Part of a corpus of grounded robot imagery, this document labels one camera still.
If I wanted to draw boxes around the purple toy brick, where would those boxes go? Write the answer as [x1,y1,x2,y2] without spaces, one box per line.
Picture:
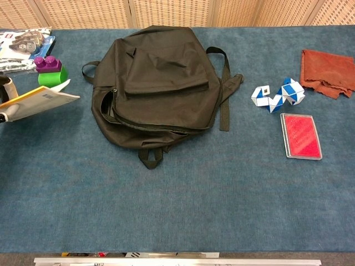
[33,55,63,74]

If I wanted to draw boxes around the wicker folding screen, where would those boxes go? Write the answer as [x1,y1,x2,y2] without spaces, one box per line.
[0,0,355,29]

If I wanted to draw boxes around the rust brown cloth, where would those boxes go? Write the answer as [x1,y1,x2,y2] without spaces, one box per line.
[300,49,355,100]

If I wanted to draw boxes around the blue white snake puzzle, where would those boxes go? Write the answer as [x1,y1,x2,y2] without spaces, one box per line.
[251,78,306,114]

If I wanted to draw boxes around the white and yellow book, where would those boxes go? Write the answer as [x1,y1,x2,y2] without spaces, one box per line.
[0,79,81,123]

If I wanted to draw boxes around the red card case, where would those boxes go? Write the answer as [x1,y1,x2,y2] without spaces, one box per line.
[280,112,323,161]

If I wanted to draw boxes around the green toy block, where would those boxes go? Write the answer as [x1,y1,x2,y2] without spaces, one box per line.
[38,66,69,89]

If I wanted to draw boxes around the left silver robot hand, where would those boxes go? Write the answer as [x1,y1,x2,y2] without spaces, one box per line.
[0,75,21,124]

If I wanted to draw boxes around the black backpack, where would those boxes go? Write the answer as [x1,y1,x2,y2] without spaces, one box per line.
[82,25,245,170]

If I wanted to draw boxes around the silver foil package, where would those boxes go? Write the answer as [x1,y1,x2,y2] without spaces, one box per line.
[0,57,40,74]

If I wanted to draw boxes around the aluminium profile rail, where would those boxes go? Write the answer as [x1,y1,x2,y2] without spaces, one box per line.
[33,257,322,266]

